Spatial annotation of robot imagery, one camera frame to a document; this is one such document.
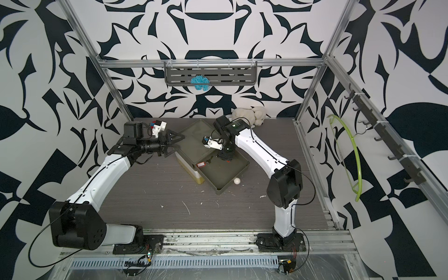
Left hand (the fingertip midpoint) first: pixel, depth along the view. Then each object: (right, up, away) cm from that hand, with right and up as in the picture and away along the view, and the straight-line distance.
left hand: (181, 140), depth 77 cm
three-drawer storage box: (+5, -4, +1) cm, 7 cm away
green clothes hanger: (+68, -18, -11) cm, 71 cm away
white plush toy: (+38, +14, +33) cm, 52 cm away
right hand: (+20, -4, +9) cm, 22 cm away
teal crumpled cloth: (+6, +30, +14) cm, 34 cm away
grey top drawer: (+17, -15, +1) cm, 23 cm away
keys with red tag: (+8, -11, +5) cm, 14 cm away
